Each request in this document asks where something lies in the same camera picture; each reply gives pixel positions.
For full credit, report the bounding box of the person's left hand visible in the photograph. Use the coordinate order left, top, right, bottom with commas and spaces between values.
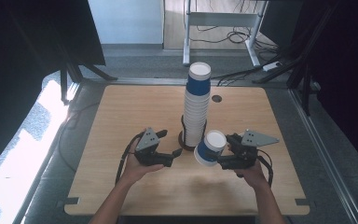
117, 138, 165, 188

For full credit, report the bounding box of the hand-held gripper cable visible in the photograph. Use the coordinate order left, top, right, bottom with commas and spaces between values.
115, 132, 145, 185
255, 148, 274, 188

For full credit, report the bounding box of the dark curtain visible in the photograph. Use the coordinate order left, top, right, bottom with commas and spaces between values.
0, 0, 106, 180
292, 0, 358, 175

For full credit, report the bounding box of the black cup holder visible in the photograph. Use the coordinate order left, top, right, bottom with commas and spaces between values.
178, 115, 208, 152

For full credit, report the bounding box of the aluminium floor rail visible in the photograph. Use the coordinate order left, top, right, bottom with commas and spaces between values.
287, 88, 358, 224

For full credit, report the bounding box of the stack of paper cups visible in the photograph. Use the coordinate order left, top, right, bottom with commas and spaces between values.
183, 62, 213, 147

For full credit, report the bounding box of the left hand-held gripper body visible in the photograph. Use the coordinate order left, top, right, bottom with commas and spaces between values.
133, 127, 174, 168

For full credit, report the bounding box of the white power strip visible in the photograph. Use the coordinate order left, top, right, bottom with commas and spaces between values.
262, 61, 283, 72

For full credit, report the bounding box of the blue white paper cup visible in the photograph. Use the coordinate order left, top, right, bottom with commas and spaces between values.
194, 130, 227, 167

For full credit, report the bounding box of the left hand-held gripper cable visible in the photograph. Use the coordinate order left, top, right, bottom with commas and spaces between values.
115, 132, 145, 185

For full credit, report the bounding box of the right hand-held gripper cable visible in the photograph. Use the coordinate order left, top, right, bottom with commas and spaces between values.
255, 148, 274, 188

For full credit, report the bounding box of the coiled black floor cable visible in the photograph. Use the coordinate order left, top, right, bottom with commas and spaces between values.
226, 27, 254, 45

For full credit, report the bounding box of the thin black floor cable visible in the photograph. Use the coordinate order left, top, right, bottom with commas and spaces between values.
57, 102, 101, 173

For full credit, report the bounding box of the black tripod stand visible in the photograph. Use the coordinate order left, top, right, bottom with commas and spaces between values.
50, 31, 119, 104

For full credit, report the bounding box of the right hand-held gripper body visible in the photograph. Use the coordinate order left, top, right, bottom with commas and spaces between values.
218, 129, 280, 171

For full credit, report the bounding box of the black slanted stand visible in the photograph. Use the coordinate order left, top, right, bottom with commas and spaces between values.
251, 0, 339, 117

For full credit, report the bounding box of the person's right hand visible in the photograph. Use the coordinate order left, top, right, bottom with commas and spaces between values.
234, 161, 269, 190

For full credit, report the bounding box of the white metal desk frame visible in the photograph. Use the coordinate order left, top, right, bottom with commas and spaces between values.
182, 0, 269, 68

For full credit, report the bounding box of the black power strip cable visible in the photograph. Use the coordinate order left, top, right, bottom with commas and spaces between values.
209, 66, 266, 87

